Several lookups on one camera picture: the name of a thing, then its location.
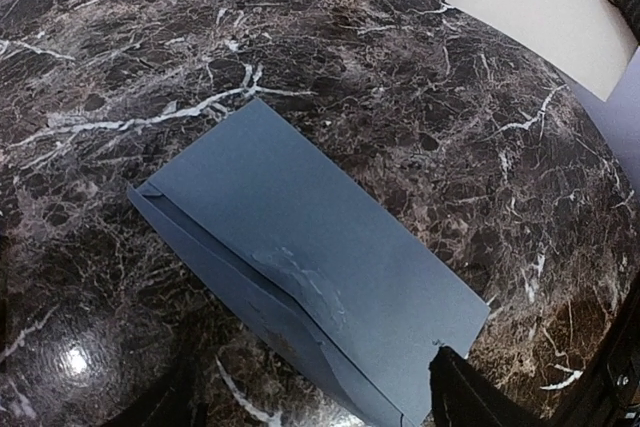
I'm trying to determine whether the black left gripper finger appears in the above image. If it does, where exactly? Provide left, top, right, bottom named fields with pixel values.
left=429, top=346, right=546, bottom=427

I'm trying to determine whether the cream letter paper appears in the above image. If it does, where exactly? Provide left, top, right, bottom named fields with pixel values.
left=446, top=0, right=637, bottom=100

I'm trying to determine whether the grey-blue paper envelope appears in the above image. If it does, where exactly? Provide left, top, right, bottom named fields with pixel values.
left=128, top=100, right=489, bottom=426

